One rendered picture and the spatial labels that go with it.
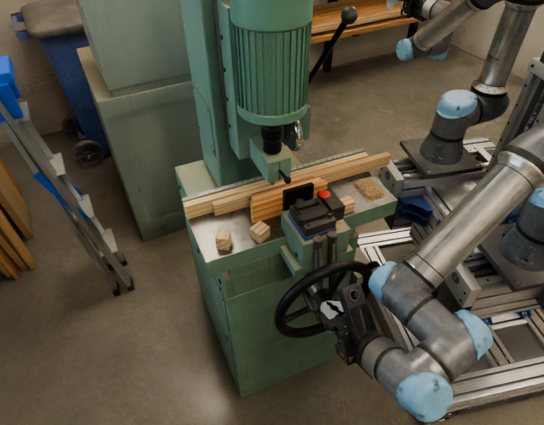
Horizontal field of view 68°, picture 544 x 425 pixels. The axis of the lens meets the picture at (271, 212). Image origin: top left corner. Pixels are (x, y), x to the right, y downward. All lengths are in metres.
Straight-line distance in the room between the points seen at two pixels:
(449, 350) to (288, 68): 0.63
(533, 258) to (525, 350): 0.71
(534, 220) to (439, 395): 0.66
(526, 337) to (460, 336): 1.25
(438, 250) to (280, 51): 0.50
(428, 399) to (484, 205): 0.34
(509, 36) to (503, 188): 0.81
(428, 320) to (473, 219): 0.19
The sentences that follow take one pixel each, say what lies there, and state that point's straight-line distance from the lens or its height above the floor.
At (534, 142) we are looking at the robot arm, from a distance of 0.83.
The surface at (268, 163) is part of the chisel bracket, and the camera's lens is 1.08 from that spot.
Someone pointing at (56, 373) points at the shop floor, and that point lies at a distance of 2.11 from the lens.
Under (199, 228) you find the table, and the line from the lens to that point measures 1.15.
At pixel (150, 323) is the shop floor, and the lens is 2.09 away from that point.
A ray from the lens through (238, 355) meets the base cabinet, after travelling 1.52.
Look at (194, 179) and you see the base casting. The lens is 1.48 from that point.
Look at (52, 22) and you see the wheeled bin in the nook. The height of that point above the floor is 0.95.
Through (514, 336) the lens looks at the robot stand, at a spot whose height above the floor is 0.21.
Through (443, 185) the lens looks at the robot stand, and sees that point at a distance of 1.66.
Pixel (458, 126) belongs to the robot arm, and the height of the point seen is 0.97.
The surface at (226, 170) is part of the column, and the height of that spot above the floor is 0.90.
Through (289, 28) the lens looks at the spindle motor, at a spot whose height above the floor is 1.42.
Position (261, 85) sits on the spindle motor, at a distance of 0.94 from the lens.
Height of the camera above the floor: 1.71
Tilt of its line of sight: 44 degrees down
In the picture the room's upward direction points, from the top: 1 degrees counter-clockwise
